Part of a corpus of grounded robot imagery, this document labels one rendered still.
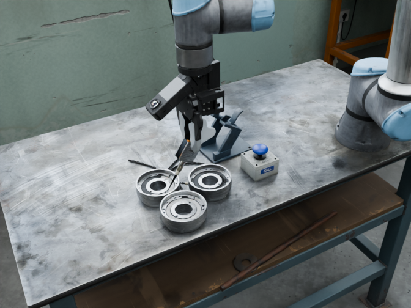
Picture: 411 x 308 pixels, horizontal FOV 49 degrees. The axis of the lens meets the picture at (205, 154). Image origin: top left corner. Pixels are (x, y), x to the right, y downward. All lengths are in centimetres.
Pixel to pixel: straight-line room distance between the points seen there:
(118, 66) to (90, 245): 179
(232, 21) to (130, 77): 189
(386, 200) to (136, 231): 85
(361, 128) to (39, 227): 85
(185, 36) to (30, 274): 57
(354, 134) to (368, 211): 31
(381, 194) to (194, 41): 91
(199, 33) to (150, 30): 181
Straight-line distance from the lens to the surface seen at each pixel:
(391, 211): 155
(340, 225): 143
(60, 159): 130
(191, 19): 88
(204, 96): 95
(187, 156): 104
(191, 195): 106
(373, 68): 122
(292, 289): 195
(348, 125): 130
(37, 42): 254
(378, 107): 115
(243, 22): 90
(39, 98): 265
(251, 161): 114
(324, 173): 120
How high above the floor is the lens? 152
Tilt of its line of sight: 35 degrees down
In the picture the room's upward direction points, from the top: 2 degrees counter-clockwise
